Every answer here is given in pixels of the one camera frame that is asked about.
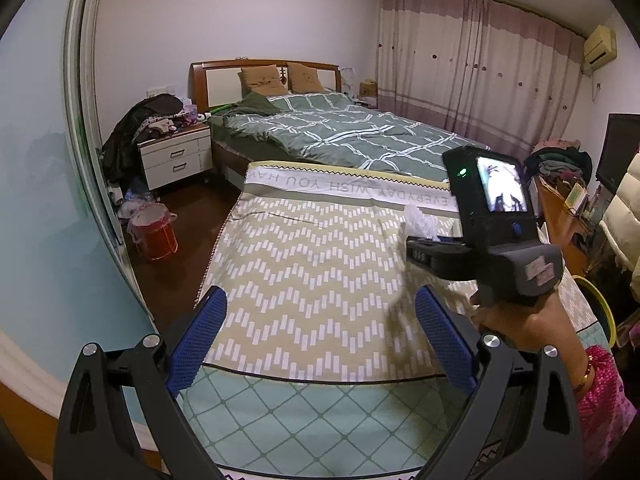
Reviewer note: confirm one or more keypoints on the green checked quilt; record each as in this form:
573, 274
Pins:
350, 132

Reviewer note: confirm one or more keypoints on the wooden desk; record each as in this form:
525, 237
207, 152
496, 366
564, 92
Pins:
560, 220

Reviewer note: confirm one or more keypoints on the black television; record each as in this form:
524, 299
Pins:
620, 155

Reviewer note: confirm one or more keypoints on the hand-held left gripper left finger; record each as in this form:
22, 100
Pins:
197, 340

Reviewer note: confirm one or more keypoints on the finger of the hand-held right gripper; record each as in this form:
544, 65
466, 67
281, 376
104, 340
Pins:
437, 257
445, 238

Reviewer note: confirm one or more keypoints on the white foam net sleeve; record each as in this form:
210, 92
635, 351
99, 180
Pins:
420, 222

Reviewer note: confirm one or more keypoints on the sliding wardrobe door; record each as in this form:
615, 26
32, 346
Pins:
45, 170

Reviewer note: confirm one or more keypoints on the folded clothes pile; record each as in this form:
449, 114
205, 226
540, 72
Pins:
557, 162

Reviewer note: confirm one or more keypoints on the beige chevron tablecloth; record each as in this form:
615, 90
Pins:
310, 270

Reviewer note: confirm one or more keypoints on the small green white box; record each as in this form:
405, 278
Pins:
576, 196

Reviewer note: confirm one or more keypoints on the dark clothes pile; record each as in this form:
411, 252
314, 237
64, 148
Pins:
132, 130

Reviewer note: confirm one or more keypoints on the beige air conditioner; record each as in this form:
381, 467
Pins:
599, 49

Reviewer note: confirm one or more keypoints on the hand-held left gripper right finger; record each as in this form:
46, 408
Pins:
442, 340

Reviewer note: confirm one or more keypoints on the wooden bed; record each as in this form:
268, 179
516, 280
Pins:
300, 80

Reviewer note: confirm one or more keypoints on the plastic bags heap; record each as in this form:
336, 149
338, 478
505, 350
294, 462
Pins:
132, 200

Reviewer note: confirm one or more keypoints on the teal diamond table cover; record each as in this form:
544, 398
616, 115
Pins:
300, 430

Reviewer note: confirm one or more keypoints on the dark green cloth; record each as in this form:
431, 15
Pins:
252, 105

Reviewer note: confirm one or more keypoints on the person's right hand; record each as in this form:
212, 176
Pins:
530, 327

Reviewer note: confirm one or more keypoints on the person's right forearm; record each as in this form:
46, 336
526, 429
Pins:
602, 425

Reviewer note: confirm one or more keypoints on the clutter of small toiletries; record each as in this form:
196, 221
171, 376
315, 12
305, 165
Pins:
192, 117

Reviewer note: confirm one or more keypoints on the brown pillow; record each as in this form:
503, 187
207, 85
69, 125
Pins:
262, 80
306, 79

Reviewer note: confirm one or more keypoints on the red bucket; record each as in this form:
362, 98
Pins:
155, 235

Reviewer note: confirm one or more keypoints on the brown tissue box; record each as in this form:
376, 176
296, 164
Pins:
369, 90

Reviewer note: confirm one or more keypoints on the pink beige curtain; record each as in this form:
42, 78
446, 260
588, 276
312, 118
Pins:
475, 70

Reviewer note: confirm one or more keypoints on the white nightstand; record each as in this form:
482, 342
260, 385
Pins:
175, 157

